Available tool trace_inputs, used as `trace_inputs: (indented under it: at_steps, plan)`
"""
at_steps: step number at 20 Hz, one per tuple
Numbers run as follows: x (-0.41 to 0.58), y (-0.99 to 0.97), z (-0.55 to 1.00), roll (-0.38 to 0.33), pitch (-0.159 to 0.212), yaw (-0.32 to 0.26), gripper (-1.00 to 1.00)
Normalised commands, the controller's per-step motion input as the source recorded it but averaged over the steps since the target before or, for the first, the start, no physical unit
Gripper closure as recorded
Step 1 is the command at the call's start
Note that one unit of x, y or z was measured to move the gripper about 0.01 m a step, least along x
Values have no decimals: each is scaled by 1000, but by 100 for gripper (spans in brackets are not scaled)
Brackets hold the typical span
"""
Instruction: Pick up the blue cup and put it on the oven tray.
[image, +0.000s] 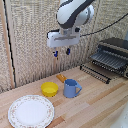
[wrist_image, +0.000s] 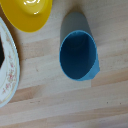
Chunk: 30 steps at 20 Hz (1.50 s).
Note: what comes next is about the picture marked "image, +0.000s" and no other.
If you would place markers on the blue plastic cup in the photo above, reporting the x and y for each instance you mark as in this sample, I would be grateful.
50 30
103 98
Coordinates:
71 88

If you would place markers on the white floral-rimmed plate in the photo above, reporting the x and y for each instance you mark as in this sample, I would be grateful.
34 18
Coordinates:
31 111

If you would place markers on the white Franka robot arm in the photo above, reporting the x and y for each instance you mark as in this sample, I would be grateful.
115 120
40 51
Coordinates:
71 12

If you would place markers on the yellow plastic bowl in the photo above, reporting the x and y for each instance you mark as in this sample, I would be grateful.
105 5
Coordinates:
49 89

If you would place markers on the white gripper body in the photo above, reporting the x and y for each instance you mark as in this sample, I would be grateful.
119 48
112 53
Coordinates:
62 38

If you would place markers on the orange rectangular block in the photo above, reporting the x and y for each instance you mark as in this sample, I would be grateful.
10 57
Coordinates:
61 78

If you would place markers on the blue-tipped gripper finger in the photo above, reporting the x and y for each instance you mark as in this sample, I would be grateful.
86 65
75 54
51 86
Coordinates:
55 53
68 51

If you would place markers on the black dish rack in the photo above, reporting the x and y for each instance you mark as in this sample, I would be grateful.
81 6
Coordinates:
112 53

